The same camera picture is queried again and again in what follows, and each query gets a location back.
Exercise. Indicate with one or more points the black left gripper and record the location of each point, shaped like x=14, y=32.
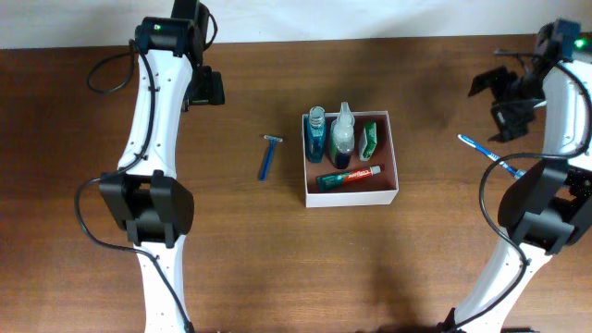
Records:
x=209, y=91

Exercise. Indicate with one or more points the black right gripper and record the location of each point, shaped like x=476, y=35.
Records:
x=511, y=102

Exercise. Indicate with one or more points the blue white toothbrush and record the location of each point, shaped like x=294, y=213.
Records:
x=515, y=172

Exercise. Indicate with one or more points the blue disposable razor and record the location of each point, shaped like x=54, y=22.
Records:
x=272, y=143

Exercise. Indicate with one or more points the teal Listerine mouthwash bottle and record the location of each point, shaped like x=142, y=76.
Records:
x=316, y=134

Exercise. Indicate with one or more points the purple foaming soap pump bottle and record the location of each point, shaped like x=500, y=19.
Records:
x=341, y=140

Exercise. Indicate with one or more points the green Colgate toothpaste tube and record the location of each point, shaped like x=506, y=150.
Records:
x=333, y=181

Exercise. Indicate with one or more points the green Dettol soap box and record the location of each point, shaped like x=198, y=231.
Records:
x=368, y=141

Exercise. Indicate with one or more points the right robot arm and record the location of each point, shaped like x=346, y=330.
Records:
x=548, y=207

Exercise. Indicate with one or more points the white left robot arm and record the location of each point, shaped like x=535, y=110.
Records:
x=143, y=195

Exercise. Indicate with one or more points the pink open cardboard box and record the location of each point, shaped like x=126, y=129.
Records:
x=379, y=189

